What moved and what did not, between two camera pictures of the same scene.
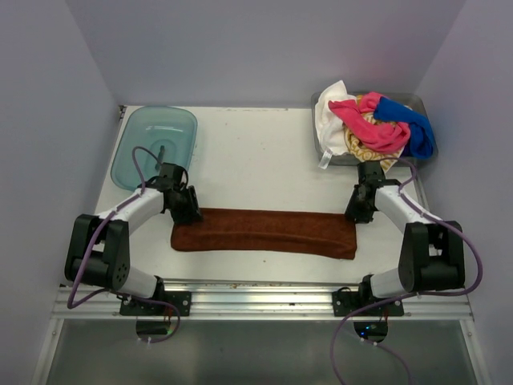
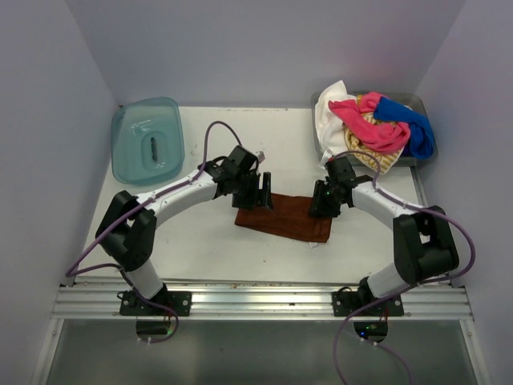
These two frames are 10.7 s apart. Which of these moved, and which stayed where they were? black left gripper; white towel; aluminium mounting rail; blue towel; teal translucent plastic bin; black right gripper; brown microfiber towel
Moved: black right gripper; teal translucent plastic bin; brown microfiber towel; black left gripper
Stayed: blue towel; aluminium mounting rail; white towel
